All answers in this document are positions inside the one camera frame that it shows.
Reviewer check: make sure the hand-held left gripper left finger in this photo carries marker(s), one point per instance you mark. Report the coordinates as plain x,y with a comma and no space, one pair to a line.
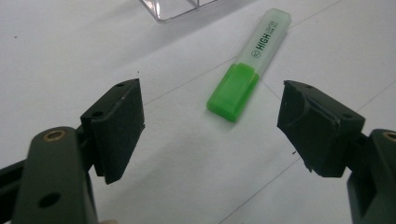
115,130

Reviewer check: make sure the green highlighter pen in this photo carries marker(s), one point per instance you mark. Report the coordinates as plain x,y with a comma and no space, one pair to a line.
246,74

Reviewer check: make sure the clear plastic container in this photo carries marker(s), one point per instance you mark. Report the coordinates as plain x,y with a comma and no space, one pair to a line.
174,7

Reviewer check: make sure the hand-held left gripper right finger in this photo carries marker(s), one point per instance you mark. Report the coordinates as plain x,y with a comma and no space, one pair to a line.
317,133

